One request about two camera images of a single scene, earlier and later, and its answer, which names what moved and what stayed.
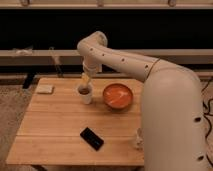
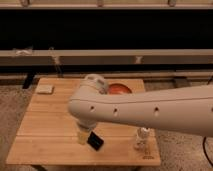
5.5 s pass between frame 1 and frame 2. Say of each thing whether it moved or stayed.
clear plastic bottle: stayed
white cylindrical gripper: moved
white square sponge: stayed
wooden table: stayed
